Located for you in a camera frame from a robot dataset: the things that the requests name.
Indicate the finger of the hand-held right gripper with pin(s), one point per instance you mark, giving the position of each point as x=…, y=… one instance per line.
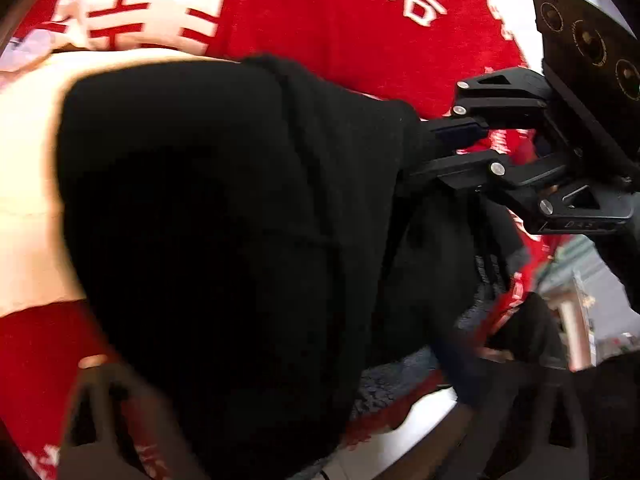
x=470, y=167
x=460, y=132

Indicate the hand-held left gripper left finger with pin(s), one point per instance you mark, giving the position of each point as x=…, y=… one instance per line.
x=112, y=395

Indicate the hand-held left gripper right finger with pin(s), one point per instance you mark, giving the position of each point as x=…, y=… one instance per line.
x=460, y=370

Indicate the black pants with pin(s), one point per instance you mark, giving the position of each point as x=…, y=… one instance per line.
x=225, y=235

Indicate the grey leaf-print cloth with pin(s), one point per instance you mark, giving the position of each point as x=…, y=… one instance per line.
x=395, y=380

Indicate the pale cabinet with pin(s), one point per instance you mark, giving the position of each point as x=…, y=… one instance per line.
x=575, y=320

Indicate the red printed blanket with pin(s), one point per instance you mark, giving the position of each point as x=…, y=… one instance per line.
x=310, y=20

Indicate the white cloth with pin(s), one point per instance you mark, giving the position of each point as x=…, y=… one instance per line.
x=30, y=185

